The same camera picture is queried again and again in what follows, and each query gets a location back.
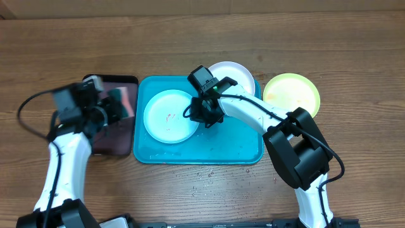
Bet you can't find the green and orange sponge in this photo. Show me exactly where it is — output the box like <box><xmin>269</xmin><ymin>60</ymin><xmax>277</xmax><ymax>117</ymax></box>
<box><xmin>107</xmin><ymin>87</ymin><xmax>135</xmax><ymax>119</ymax></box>

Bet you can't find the light blue plate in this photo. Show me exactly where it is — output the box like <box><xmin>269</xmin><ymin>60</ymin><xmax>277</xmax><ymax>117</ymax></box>
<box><xmin>144</xmin><ymin>89</ymin><xmax>199</xmax><ymax>144</ymax></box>

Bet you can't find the lime green plate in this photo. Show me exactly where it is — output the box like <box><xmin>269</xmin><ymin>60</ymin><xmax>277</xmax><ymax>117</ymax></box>
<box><xmin>263</xmin><ymin>73</ymin><xmax>320</xmax><ymax>117</ymax></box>

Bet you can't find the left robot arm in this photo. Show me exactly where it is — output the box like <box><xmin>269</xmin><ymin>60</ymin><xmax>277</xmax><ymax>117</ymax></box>
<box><xmin>16</xmin><ymin>132</ymin><xmax>129</xmax><ymax>228</ymax></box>

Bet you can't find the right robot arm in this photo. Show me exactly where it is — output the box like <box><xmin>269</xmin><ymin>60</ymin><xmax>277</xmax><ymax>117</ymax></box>
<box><xmin>184</xmin><ymin>84</ymin><xmax>336</xmax><ymax>227</ymax></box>

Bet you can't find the black tray with soapy water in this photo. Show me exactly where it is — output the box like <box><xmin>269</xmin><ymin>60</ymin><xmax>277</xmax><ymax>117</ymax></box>
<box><xmin>83</xmin><ymin>74</ymin><xmax>139</xmax><ymax>156</ymax></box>

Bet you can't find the teal plastic serving tray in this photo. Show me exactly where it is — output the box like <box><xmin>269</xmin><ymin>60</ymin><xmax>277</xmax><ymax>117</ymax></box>
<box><xmin>134</xmin><ymin>76</ymin><xmax>264</xmax><ymax>165</ymax></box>

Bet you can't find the white plate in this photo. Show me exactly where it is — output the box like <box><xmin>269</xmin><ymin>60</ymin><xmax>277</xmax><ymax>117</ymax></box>
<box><xmin>208</xmin><ymin>61</ymin><xmax>256</xmax><ymax>95</ymax></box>

